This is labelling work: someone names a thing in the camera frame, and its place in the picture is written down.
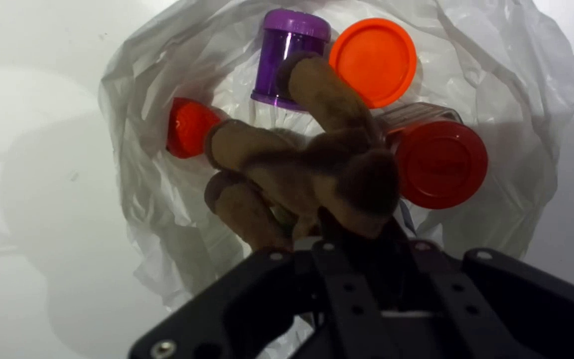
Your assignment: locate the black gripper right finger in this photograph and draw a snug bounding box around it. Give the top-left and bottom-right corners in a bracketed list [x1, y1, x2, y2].
[406, 239, 574, 359]

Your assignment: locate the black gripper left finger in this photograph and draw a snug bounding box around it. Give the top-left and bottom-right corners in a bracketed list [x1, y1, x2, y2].
[125, 237, 394, 359]

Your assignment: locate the brown plush moose toy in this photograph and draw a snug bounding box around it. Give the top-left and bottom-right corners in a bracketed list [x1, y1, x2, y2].
[201, 52, 402, 253]

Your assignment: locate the spice jar with red lid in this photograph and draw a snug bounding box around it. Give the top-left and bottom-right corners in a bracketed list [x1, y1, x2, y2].
[382, 102, 490, 211]

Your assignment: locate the dough tub with orange lid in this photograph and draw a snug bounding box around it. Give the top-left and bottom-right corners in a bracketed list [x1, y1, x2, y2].
[326, 16, 420, 112]

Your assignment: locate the translucent white plastic bag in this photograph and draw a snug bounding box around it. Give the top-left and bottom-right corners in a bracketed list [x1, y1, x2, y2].
[97, 0, 574, 359]

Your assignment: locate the small red capped container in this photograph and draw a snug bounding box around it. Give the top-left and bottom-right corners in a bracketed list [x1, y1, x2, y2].
[165, 96, 227, 161]

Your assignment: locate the purple dough tub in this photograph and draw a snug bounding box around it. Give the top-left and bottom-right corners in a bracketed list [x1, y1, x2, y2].
[251, 8, 332, 112]

